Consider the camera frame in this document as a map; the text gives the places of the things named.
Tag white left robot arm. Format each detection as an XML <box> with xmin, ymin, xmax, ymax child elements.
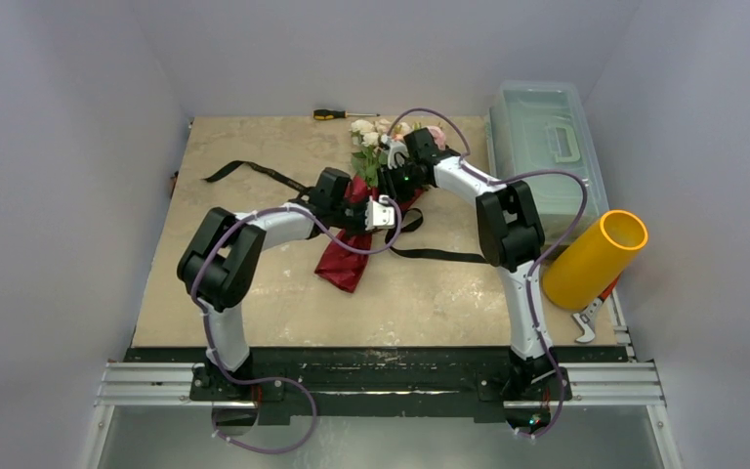
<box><xmin>177</xmin><ymin>168</ymin><xmax>401</xmax><ymax>400</ymax></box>

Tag yellow black screwdriver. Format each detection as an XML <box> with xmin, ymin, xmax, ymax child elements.
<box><xmin>312</xmin><ymin>108</ymin><xmax>380</xmax><ymax>121</ymax></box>

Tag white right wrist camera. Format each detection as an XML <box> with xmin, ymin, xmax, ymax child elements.
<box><xmin>382</xmin><ymin>136</ymin><xmax>408</xmax><ymax>170</ymax></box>

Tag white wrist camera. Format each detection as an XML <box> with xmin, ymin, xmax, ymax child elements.
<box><xmin>365</xmin><ymin>194</ymin><xmax>397</xmax><ymax>231</ymax></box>
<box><xmin>382</xmin><ymin>136</ymin><xmax>408</xmax><ymax>170</ymax></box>

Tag red paper flower bouquet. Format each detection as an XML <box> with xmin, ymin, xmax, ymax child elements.
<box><xmin>314</xmin><ymin>119</ymin><xmax>446</xmax><ymax>293</ymax></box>

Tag black table edge rail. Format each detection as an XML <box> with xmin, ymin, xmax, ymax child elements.
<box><xmin>123</xmin><ymin>346</ymin><xmax>629</xmax><ymax>429</ymax></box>

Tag red handled pliers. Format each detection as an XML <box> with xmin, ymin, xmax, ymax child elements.
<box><xmin>572</xmin><ymin>276</ymin><xmax>620</xmax><ymax>344</ymax></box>

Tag clear plastic storage box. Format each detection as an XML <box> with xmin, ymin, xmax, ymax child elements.
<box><xmin>485</xmin><ymin>81</ymin><xmax>610</xmax><ymax>247</ymax></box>

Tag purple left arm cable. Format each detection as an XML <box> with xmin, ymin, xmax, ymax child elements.
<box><xmin>190</xmin><ymin>195</ymin><xmax>404</xmax><ymax>455</ymax></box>

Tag yellow cylinder vase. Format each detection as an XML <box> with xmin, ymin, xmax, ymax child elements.
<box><xmin>542</xmin><ymin>210</ymin><xmax>648</xmax><ymax>311</ymax></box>

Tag black printed ribbon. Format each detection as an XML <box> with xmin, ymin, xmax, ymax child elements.
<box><xmin>202</xmin><ymin>160</ymin><xmax>486</xmax><ymax>264</ymax></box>

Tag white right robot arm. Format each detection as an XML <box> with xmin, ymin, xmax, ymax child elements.
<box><xmin>377</xmin><ymin>128</ymin><xmax>555</xmax><ymax>398</ymax></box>

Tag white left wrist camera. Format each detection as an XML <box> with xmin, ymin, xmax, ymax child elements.
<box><xmin>365</xmin><ymin>194</ymin><xmax>397</xmax><ymax>231</ymax></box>

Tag aluminium frame rail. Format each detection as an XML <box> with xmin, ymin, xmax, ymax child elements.
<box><xmin>94</xmin><ymin>362</ymin><xmax>665</xmax><ymax>408</ymax></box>

